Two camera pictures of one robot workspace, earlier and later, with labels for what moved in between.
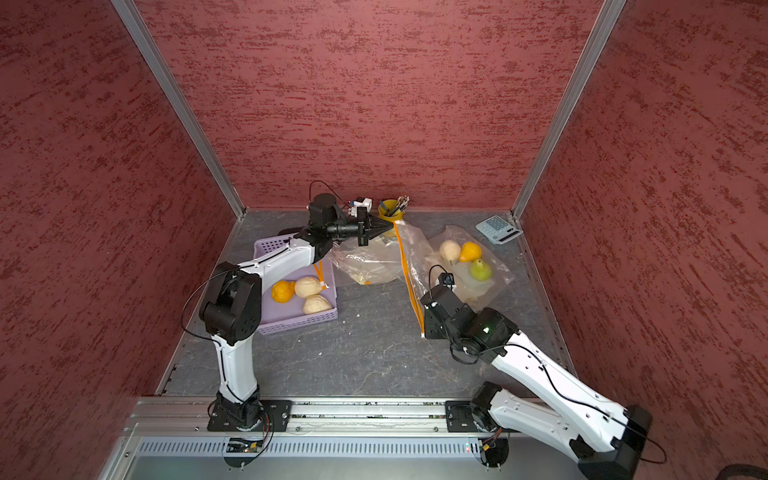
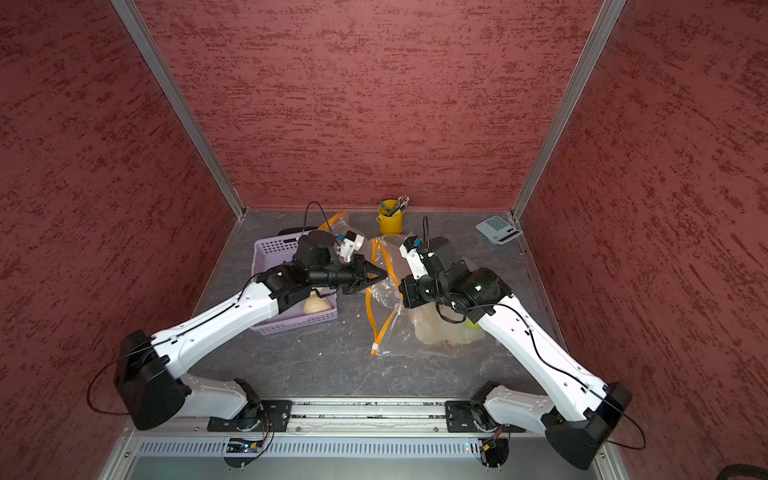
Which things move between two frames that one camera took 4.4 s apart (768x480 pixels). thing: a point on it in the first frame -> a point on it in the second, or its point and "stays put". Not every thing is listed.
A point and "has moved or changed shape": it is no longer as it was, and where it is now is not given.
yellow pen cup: (384, 215) stays put
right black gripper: (430, 325) -> (408, 287)
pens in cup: (400, 204) stays put
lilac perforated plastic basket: (281, 316) stays put
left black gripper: (363, 228) -> (359, 273)
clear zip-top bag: (477, 271) has moved or changed shape
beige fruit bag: (315, 303) stays put
